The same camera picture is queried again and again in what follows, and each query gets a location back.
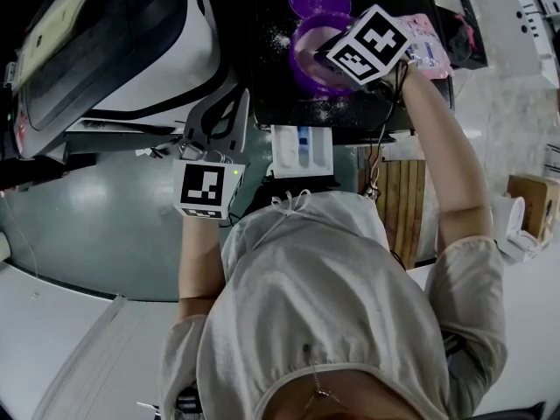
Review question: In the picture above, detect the black stand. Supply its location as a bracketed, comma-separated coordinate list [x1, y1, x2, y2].
[435, 4, 490, 70]

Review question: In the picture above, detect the black washing machine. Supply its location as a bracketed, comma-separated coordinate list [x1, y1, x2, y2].
[247, 0, 457, 146]

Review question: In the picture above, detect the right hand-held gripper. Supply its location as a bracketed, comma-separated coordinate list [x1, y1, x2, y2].
[312, 4, 413, 101]

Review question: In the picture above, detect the white door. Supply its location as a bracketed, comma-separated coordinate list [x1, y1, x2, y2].
[0, 258, 185, 420]

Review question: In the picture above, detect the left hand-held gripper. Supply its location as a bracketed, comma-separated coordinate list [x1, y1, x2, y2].
[172, 87, 252, 221]

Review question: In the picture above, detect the white powder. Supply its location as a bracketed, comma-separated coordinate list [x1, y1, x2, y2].
[296, 27, 347, 83]

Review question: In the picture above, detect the person's left forearm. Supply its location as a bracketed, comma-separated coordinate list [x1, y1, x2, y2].
[177, 215, 228, 321]

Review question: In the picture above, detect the person's grey shirt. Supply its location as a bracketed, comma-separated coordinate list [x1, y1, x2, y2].
[159, 189, 509, 420]

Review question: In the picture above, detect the wooden slat panel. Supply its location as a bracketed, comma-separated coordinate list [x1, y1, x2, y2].
[357, 158, 428, 270]

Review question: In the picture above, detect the brown cardboard box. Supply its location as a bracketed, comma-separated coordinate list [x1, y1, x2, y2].
[507, 173, 560, 243]

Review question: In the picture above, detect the pink cloth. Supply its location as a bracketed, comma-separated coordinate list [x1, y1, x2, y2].
[453, 12, 478, 51]

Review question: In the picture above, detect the white toilet with open lid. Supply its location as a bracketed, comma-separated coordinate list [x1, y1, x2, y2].
[492, 194, 551, 265]

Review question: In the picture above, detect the pink plastic pouch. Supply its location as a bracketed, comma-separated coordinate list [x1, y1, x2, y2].
[391, 12, 455, 81]

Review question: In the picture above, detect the pale yellow pad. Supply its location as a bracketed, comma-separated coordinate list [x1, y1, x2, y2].
[11, 0, 116, 92]

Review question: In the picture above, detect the thin metal necklace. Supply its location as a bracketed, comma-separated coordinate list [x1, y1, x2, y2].
[303, 342, 350, 413]

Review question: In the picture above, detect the white panel with black holes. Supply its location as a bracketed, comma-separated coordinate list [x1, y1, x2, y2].
[450, 0, 560, 90]

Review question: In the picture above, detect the white and black machine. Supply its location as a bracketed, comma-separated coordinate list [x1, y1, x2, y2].
[12, 0, 241, 162]

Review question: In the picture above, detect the purple plastic tub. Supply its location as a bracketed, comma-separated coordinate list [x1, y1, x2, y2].
[287, 13, 364, 99]

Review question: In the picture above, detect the person's right forearm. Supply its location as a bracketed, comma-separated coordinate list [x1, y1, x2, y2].
[395, 57, 494, 253]

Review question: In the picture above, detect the white detergent drawer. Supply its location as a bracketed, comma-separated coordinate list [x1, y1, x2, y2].
[269, 124, 335, 179]

